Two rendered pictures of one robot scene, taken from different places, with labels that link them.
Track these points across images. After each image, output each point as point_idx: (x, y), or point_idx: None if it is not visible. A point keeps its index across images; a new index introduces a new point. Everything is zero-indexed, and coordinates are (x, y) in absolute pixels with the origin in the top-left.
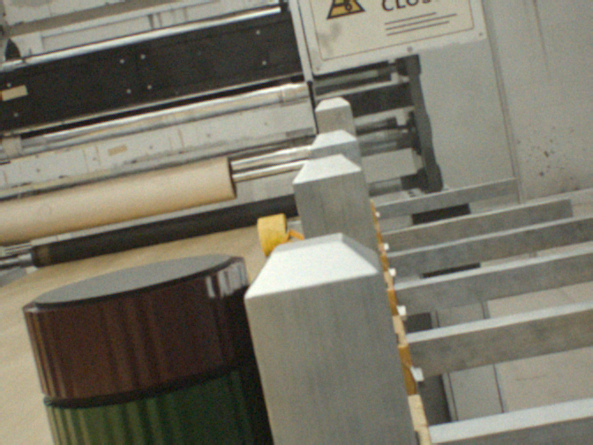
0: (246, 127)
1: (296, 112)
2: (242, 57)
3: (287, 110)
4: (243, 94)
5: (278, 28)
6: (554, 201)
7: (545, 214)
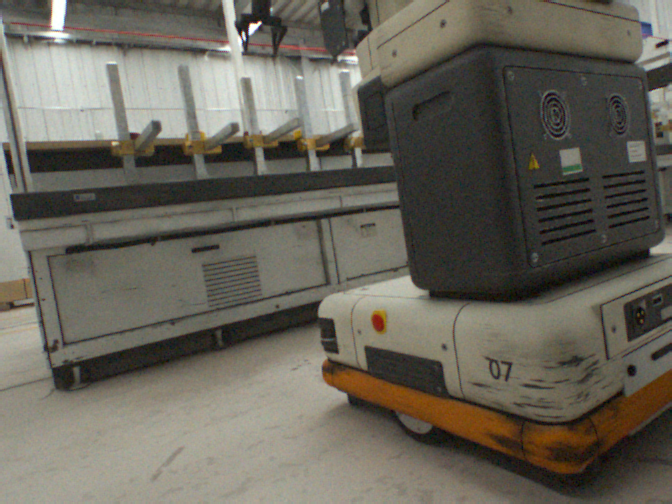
0: (654, 99)
1: (671, 93)
2: (655, 78)
3: (668, 93)
4: (656, 89)
5: (668, 68)
6: (663, 102)
7: (661, 105)
